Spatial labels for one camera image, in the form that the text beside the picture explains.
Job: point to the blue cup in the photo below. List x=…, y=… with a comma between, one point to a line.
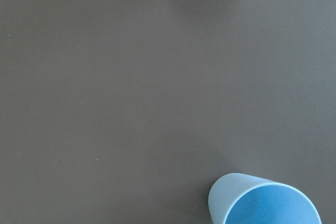
x=241, y=198

